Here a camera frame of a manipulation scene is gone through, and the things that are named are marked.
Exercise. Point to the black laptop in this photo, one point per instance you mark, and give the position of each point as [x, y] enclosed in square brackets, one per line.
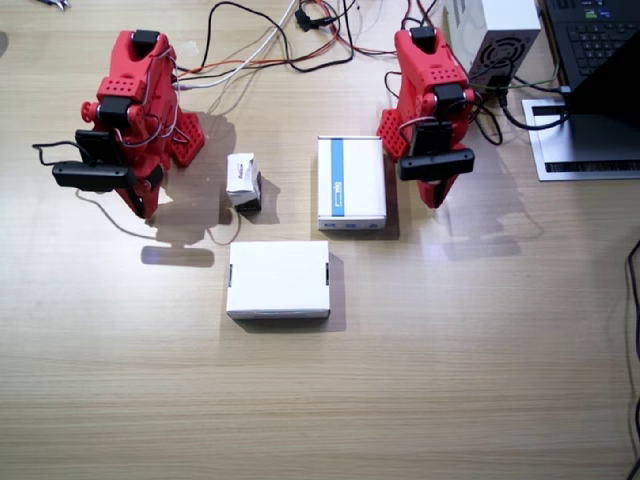
[595, 40]
[610, 100]

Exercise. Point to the red robot arm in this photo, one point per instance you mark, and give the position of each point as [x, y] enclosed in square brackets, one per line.
[425, 70]
[125, 85]

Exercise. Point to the silver monitor base plate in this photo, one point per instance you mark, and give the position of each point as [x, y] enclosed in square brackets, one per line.
[545, 150]

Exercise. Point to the small white black packet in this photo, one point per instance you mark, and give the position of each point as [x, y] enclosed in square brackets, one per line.
[240, 175]

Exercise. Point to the small pliers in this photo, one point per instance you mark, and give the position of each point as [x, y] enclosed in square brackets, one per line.
[57, 4]

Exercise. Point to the black bar webcam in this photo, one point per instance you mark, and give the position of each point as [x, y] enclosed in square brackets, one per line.
[435, 164]
[90, 175]

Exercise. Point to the white box with blue stripe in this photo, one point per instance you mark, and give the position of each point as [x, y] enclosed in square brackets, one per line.
[360, 175]

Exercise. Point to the white power supply with fan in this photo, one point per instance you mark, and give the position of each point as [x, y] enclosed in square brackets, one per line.
[510, 20]

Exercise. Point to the plain white box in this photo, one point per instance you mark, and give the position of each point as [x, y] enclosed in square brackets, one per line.
[277, 280]

